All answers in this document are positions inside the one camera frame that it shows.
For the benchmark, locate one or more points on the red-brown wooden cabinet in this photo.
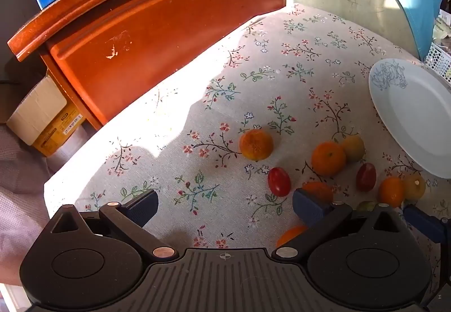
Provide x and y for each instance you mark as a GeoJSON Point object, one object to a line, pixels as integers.
{"type": "Point", "coordinates": [158, 16]}

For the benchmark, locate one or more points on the small orange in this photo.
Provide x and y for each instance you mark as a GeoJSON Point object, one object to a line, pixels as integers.
{"type": "Point", "coordinates": [320, 189]}
{"type": "Point", "coordinates": [290, 236]}

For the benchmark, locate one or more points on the smooth round orange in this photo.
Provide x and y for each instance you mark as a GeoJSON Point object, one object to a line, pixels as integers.
{"type": "Point", "coordinates": [328, 158]}

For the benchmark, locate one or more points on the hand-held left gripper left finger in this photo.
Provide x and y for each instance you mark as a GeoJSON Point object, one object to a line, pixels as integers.
{"type": "Point", "coordinates": [142, 208]}

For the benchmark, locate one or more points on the lavender cloth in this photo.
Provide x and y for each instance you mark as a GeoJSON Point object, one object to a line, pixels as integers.
{"type": "Point", "coordinates": [17, 185]}

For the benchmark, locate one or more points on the yellow round fruit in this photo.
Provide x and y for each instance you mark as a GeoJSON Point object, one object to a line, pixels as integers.
{"type": "Point", "coordinates": [415, 187]}

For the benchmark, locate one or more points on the rough-skinned mandarin orange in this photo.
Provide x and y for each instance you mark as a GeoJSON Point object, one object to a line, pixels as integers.
{"type": "Point", "coordinates": [256, 144]}

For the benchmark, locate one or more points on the floral tablecloth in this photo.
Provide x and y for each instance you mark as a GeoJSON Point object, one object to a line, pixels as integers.
{"type": "Point", "coordinates": [197, 93]}

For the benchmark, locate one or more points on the white plastic basket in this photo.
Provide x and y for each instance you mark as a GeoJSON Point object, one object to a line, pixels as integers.
{"type": "Point", "coordinates": [438, 58]}

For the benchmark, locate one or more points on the snack bag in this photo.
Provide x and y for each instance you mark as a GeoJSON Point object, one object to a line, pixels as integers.
{"type": "Point", "coordinates": [444, 26]}

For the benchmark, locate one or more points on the white plate with blue flower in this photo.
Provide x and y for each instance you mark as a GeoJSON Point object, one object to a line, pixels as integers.
{"type": "Point", "coordinates": [415, 114]}

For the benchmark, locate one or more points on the yellow cardboard box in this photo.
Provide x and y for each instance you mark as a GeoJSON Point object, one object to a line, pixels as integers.
{"type": "Point", "coordinates": [38, 111]}

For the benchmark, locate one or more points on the orange-brown kumquat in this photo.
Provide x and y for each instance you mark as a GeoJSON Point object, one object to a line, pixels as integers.
{"type": "Point", "coordinates": [391, 191]}

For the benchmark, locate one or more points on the dark red cherry tomato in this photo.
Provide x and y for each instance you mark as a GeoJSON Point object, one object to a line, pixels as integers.
{"type": "Point", "coordinates": [365, 176]}

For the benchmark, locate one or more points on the bright red cherry tomato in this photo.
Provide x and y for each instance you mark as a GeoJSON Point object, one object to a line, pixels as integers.
{"type": "Point", "coordinates": [279, 181]}

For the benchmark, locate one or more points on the yellow-green round fruit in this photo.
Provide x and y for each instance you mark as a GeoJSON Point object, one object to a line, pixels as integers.
{"type": "Point", "coordinates": [354, 148]}

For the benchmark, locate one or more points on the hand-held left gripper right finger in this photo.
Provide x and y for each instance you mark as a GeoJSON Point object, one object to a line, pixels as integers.
{"type": "Point", "coordinates": [310, 210]}

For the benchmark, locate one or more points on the small green fruit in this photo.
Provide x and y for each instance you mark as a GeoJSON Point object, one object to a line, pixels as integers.
{"type": "Point", "coordinates": [366, 205]}

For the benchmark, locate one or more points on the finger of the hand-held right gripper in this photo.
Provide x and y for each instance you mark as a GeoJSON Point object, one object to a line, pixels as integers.
{"type": "Point", "coordinates": [422, 224]}

